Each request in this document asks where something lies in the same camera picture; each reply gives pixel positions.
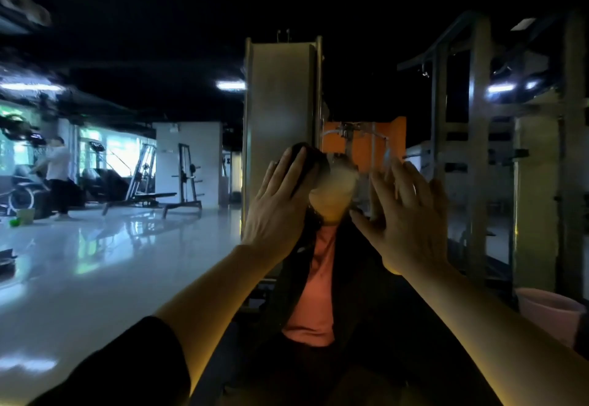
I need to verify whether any person's left hand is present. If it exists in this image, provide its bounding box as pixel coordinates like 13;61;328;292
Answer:
240;146;323;265

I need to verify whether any person's right hand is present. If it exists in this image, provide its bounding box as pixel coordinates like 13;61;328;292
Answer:
348;160;453;279

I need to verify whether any large wall mirror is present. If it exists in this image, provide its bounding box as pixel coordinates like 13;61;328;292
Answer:
0;0;589;406

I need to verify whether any person's left forearm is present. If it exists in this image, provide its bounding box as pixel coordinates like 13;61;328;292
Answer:
153;243;279;395

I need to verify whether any person's right forearm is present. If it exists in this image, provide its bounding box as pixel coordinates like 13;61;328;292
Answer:
403;261;589;406

